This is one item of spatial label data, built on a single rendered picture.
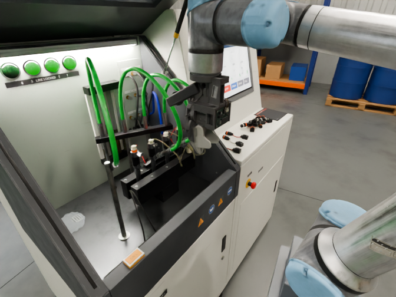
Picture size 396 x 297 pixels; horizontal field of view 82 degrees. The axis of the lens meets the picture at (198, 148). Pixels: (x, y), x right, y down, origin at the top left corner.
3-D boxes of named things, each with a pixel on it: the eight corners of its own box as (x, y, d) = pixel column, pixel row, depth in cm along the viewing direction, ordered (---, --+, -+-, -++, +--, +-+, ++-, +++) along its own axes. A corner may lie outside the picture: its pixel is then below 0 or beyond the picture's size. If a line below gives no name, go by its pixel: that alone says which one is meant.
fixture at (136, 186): (141, 220, 90) (137, 190, 82) (125, 208, 95) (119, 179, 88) (195, 178, 113) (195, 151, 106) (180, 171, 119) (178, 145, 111)
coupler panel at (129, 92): (132, 129, 110) (121, 62, 95) (127, 128, 112) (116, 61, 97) (152, 121, 119) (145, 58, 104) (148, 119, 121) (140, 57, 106)
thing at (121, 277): (121, 323, 63) (109, 290, 55) (111, 312, 65) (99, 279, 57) (233, 200, 106) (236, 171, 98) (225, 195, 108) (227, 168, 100)
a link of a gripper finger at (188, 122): (190, 144, 56) (189, 110, 52) (185, 142, 57) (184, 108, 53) (201, 137, 59) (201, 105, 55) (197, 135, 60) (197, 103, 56)
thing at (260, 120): (256, 135, 121) (257, 125, 118) (238, 130, 127) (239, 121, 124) (273, 122, 137) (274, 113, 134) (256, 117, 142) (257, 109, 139)
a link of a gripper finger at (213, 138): (214, 159, 59) (215, 126, 55) (196, 151, 62) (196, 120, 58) (221, 154, 61) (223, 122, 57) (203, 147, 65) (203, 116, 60)
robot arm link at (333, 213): (365, 246, 60) (386, 208, 53) (352, 284, 52) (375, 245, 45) (317, 222, 67) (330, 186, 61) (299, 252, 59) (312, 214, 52)
